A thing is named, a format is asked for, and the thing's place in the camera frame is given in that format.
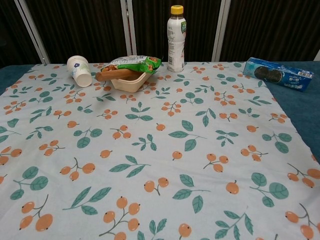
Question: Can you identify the blue cookie package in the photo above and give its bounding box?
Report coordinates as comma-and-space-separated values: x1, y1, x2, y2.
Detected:
242, 56, 315, 93

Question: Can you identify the floral fruit print tablecloth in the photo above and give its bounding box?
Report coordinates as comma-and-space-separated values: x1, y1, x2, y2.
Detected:
0, 61, 320, 240

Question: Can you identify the beige square tray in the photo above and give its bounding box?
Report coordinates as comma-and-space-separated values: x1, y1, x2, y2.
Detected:
109, 71, 151, 93

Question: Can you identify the green snack bag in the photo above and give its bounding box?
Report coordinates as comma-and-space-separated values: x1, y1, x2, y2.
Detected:
101, 54, 162, 75

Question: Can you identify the brown wooden rolling pin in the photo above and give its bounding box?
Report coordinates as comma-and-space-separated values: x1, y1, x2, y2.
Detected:
95, 69, 132, 82

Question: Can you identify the white bottle yellow cap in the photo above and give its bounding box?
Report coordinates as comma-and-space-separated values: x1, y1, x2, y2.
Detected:
166, 4, 187, 73

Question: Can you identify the white flower print paper cup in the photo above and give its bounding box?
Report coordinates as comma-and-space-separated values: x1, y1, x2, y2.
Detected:
66, 55, 93, 88

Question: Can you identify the white screen frame post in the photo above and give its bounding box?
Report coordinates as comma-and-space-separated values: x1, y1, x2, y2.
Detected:
211, 0, 232, 62
14, 0, 52, 65
119, 0, 138, 57

